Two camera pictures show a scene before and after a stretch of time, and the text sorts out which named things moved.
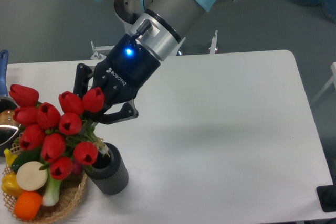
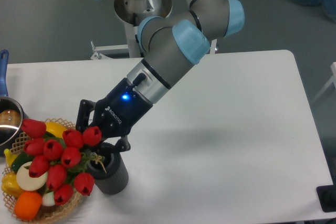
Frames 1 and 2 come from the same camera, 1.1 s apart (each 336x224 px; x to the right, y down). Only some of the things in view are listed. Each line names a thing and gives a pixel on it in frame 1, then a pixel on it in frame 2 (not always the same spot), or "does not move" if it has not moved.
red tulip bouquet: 61,131 -> 58,161
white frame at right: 333,79 does not move
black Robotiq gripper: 124,70 -> 116,114
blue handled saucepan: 9,127 does not move
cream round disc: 30,177 does not move
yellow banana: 9,156 does not move
